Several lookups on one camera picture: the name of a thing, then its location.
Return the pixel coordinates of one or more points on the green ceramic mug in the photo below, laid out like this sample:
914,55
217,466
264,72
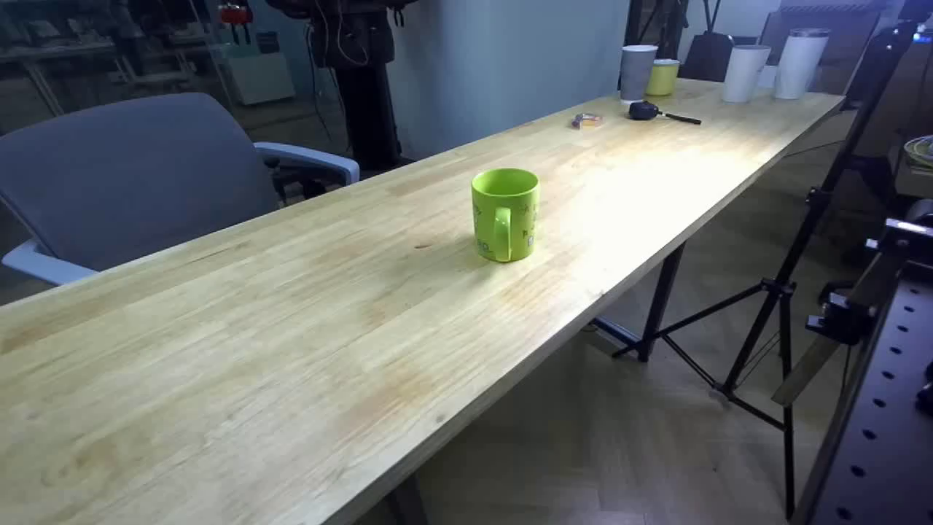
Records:
515,222

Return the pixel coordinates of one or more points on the grey cup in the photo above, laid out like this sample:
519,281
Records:
637,75

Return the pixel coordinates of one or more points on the yellow cup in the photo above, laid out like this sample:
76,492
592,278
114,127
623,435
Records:
663,78

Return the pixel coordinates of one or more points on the small orange keyring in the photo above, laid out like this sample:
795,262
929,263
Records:
585,120

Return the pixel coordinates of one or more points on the dark equipment stand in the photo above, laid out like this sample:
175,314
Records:
367,106

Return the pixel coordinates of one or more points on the black table leg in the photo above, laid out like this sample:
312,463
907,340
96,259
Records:
663,295
408,499

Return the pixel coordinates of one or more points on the black key fob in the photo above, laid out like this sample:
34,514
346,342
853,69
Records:
643,108

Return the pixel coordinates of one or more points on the black pen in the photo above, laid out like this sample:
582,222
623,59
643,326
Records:
684,117

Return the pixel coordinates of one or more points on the white background cabinet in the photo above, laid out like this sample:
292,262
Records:
260,79

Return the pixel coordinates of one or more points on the black tripod stand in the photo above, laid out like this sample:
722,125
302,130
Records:
777,288

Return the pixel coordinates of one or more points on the black bag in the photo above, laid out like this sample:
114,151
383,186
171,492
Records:
707,59

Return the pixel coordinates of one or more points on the small red object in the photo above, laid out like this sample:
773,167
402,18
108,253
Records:
235,14

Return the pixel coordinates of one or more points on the grey office chair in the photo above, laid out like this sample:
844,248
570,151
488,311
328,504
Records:
127,176

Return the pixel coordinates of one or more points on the black perforated breadboard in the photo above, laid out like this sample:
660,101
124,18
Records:
883,438

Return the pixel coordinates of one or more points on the beige round stool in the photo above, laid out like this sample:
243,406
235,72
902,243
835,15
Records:
917,164

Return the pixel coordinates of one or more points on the metal bracket strip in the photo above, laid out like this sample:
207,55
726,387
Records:
802,370

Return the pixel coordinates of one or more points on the black clamp mount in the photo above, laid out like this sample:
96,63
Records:
856,311

